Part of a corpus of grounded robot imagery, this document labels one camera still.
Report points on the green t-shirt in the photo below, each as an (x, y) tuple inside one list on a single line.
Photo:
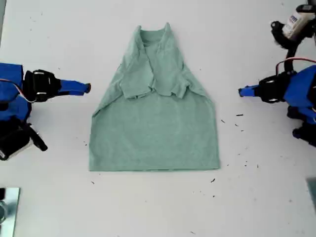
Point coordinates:
[(153, 128)]

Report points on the labelled wrist camera box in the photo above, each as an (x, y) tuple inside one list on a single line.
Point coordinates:
[(296, 22)]

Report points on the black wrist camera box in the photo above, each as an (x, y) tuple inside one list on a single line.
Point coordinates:
[(12, 145)]

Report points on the black camera stalk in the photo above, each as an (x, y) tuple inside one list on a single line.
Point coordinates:
[(279, 40), (39, 142)]

